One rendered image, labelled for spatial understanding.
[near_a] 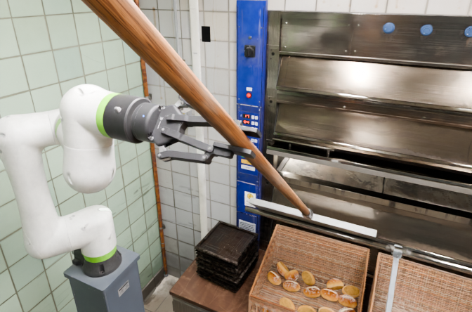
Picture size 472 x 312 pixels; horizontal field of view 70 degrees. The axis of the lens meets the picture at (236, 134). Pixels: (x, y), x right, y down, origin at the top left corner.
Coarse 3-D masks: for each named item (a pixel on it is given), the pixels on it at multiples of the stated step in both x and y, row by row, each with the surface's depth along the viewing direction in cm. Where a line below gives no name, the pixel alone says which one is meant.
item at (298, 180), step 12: (288, 180) 200; (300, 180) 197; (312, 180) 197; (336, 192) 190; (348, 192) 186; (360, 192) 185; (372, 192) 185; (384, 204) 180; (396, 204) 177; (408, 204) 175; (420, 204) 174; (432, 204) 174; (444, 216) 169; (456, 216) 166; (468, 216) 165
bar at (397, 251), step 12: (276, 216) 167; (312, 228) 160; (324, 228) 158; (360, 240) 152; (372, 240) 150; (396, 252) 145; (408, 252) 144; (396, 264) 145; (444, 264) 139; (456, 264) 137
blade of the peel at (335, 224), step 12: (252, 204) 160; (264, 204) 154; (276, 204) 152; (288, 216) 166; (300, 216) 147; (312, 216) 145; (324, 216) 144; (336, 228) 150; (348, 228) 139; (360, 228) 138
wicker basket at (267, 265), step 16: (272, 240) 203; (288, 240) 210; (304, 240) 205; (320, 240) 201; (336, 240) 198; (272, 256) 210; (288, 256) 211; (336, 256) 199; (352, 256) 195; (368, 256) 187; (320, 272) 204; (336, 272) 200; (256, 288) 187; (272, 288) 199; (304, 288) 198; (256, 304) 177; (272, 304) 172; (304, 304) 189; (320, 304) 188; (336, 304) 188
